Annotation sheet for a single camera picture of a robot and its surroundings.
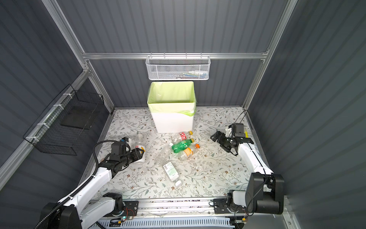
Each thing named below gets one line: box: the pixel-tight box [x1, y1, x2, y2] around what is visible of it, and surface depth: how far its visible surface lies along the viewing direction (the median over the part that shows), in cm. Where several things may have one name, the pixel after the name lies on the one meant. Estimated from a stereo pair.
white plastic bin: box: [150, 112, 195, 134], surface depth 96 cm
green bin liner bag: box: [146, 81, 197, 117], surface depth 96 cm
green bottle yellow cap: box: [171, 138, 194, 154], surface depth 96 cm
